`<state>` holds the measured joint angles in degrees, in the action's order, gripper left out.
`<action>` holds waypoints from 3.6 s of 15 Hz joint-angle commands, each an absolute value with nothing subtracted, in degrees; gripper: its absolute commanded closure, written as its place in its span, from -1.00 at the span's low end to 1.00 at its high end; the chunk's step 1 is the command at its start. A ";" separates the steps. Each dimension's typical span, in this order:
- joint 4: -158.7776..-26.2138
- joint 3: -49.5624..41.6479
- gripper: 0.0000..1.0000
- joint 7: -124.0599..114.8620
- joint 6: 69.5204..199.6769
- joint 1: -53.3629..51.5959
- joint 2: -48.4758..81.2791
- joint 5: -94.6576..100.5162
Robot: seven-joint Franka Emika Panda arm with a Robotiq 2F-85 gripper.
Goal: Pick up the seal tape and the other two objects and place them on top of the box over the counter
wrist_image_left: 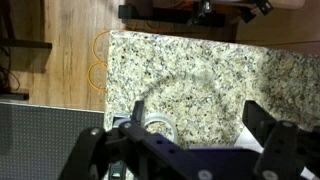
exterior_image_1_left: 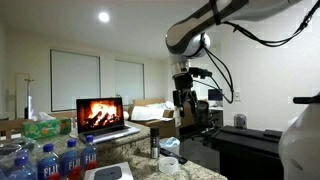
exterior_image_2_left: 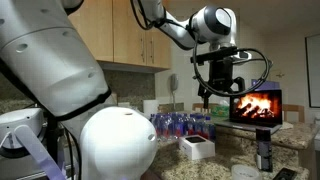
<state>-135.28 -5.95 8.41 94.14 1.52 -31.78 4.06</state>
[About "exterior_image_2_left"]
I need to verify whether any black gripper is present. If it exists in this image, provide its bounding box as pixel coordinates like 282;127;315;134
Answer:
198;59;247;112

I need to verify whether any green tissue box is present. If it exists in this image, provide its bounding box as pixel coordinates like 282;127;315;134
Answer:
210;99;231;118

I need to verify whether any white cardboard product box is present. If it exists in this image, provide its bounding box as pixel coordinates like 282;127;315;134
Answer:
178;134;216;161

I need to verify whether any wooden dining chair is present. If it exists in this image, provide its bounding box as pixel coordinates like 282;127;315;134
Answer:
192;102;220;114
282;103;305;124

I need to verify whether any laptop showing fireplace video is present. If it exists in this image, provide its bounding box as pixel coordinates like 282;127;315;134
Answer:
214;88;284;135

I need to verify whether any Fiji water bottle blue cap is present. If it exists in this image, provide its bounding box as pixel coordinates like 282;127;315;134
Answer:
185;113;197;136
174;113;187;138
194;114;206;138
153;113;166;140
203;115;216;141
164;112;177;139

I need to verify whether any purple panel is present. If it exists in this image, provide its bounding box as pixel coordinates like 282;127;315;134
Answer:
251;78;282;92

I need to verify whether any round white placemat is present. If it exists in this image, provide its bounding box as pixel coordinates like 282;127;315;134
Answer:
279;121;294;131

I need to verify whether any white paper towel roll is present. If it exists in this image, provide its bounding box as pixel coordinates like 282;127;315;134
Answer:
142;99;160;118

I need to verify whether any grey wall phone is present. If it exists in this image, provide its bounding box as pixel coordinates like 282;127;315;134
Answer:
170;73;180;111

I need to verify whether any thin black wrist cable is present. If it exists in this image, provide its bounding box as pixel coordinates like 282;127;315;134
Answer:
191;33;273;98

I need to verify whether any wooden wall cabinet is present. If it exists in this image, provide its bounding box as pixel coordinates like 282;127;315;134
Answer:
68;0;173;73

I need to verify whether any black camera stand pole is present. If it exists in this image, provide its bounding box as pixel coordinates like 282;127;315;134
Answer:
45;114;60;161

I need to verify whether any white device with lavender strap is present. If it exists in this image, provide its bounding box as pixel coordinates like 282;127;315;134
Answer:
0;107;68;180

